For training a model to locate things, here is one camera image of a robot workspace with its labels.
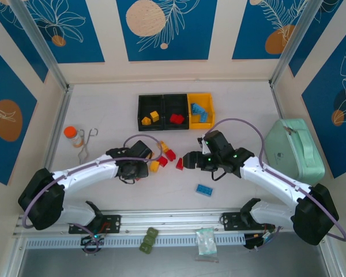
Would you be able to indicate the aluminium table edge rail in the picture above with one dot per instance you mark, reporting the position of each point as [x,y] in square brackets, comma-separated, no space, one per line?
[59,115]
[275,106]

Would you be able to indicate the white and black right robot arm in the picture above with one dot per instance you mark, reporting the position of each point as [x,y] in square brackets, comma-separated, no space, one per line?
[271,183]

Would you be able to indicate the metal tongs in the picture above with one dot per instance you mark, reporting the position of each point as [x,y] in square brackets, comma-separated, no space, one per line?
[88,138]

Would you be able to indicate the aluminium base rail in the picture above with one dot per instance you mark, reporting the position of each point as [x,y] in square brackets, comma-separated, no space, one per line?
[173,220]

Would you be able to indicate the long light blue lego brick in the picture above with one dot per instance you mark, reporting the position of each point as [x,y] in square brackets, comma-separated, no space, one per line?
[196,107]

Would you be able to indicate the blue floral wall poster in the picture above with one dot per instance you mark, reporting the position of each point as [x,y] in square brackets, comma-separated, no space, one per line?
[320,115]
[190,43]
[256,34]
[83,49]
[320,39]
[20,39]
[3,72]

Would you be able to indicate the yellow plastic bin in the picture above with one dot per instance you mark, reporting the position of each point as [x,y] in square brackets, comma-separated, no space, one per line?
[200,98]

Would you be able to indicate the aluminium frame post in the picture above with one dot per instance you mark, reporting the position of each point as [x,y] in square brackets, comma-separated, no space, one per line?
[294,43]
[41,43]

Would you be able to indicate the olive green segmented pad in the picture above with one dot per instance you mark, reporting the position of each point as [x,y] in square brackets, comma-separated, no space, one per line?
[148,240]

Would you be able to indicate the clear plastic bag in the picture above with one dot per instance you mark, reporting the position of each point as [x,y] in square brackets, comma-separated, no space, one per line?
[206,242]

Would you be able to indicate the orange capped clear bottle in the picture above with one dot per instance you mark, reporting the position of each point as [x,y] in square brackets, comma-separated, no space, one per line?
[70,132]

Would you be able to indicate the mint green zip case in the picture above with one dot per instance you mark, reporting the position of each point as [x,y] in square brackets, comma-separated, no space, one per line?
[294,161]

